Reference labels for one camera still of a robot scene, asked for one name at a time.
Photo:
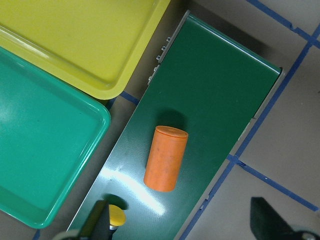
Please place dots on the yellow plastic tray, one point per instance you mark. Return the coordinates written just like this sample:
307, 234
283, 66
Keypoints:
93, 45

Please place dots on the plain orange cylinder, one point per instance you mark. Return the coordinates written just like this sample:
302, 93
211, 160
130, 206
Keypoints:
165, 158

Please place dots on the green conveyor belt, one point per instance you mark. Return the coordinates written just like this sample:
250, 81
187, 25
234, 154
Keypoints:
207, 85

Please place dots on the yellow push button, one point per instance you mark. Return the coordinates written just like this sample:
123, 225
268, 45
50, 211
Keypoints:
117, 217

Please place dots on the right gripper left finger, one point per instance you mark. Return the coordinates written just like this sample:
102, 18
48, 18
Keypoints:
97, 225

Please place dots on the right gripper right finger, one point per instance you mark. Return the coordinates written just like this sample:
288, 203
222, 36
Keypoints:
267, 224

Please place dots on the green plastic tray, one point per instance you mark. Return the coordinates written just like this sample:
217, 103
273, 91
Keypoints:
48, 132

